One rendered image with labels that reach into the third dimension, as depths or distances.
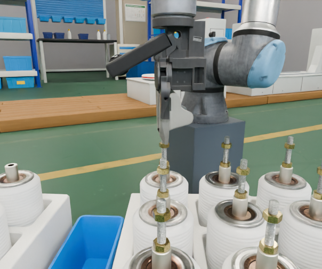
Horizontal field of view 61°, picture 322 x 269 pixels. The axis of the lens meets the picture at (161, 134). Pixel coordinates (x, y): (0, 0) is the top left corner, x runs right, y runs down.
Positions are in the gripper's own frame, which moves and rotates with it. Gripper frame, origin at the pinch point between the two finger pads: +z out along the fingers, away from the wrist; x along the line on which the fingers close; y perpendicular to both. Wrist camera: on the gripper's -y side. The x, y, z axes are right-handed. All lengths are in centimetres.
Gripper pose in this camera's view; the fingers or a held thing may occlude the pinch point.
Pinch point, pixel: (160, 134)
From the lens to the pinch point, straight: 51.4
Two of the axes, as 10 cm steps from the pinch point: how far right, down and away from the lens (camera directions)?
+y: 9.9, -0.3, 1.0
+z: 0.0, 9.6, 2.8
